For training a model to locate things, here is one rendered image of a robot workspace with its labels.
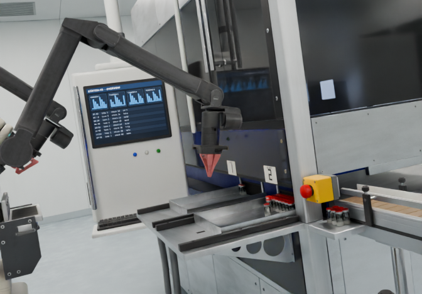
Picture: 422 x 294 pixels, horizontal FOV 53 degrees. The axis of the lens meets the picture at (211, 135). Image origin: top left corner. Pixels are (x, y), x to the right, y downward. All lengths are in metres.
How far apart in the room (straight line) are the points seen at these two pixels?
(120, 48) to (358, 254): 1.00
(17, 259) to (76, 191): 5.43
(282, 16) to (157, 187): 1.19
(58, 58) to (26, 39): 5.63
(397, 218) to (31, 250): 1.01
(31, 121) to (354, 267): 1.08
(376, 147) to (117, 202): 1.28
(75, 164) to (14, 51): 1.83
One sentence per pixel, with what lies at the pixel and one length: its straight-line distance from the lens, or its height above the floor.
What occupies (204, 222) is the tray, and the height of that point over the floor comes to 0.90.
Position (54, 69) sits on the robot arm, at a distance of 1.22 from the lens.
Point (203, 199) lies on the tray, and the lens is 1.93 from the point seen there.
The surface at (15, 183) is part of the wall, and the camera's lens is 6.75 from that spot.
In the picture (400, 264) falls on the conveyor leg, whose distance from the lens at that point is 1.35.
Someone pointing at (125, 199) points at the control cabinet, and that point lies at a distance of 2.22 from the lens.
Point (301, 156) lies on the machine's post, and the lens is 1.35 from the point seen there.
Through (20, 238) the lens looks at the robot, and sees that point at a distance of 1.34.
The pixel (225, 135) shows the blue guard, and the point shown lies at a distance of 1.84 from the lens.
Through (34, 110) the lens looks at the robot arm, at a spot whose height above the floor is 1.33.
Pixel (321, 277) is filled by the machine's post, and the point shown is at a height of 0.70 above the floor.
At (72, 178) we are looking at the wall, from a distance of 6.74.
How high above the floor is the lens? 1.26
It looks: 3 degrees down
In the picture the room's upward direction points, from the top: 8 degrees counter-clockwise
